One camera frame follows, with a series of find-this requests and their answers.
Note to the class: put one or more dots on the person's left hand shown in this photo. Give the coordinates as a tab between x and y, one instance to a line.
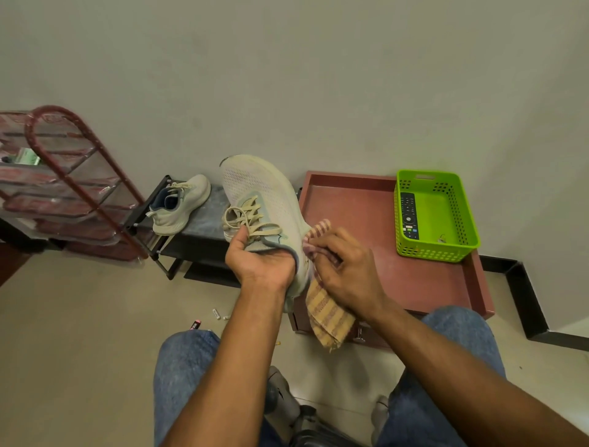
267	269

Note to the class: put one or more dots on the person's right hand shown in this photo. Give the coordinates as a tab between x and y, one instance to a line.
354	281

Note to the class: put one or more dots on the striped yellow cleaning cloth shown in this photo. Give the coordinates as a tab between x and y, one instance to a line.
326	317

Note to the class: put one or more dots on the white pink sneaker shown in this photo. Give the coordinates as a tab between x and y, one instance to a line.
227	236

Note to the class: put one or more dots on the red-brown drawer cabinet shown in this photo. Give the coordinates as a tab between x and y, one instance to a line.
359	207

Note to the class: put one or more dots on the black remote control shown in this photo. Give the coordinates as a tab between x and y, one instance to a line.
408	216

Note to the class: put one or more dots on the grey-blue sneaker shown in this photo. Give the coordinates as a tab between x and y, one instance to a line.
198	186
262	179

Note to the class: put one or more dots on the pink highlighter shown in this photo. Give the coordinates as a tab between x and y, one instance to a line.
195	324

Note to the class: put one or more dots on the person's right forearm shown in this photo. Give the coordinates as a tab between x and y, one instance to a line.
474	387

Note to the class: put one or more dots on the person's left forearm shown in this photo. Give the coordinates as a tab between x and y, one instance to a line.
230	377

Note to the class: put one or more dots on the person's right leg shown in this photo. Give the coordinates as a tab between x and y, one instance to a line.
460	327

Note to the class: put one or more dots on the person's grey slipper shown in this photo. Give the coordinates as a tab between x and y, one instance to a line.
280	400
379	414

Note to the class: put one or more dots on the black shoe rack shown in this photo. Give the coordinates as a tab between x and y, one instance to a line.
207	221

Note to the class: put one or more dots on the green plastic basket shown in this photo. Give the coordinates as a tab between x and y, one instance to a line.
441	212

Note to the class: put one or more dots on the black stool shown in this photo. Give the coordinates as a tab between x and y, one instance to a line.
317	435

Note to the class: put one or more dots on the black baseboard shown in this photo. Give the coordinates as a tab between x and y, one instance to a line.
529	304

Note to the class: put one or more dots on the red metal rack plastic-wrapped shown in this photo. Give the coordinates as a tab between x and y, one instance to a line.
64	202

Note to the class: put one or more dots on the green white packet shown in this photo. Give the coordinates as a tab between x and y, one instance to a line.
25	157

